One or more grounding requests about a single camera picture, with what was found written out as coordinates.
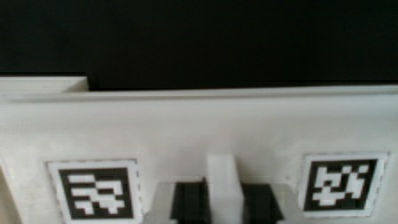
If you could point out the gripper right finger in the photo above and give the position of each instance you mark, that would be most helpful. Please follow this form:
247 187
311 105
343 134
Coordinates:
261 211

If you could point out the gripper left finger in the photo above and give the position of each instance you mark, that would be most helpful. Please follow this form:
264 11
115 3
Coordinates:
190 204

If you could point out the white cabinet door with knob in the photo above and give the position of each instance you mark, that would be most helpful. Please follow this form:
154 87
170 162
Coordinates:
94 155

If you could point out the white cabinet body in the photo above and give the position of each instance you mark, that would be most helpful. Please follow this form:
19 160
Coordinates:
65 89

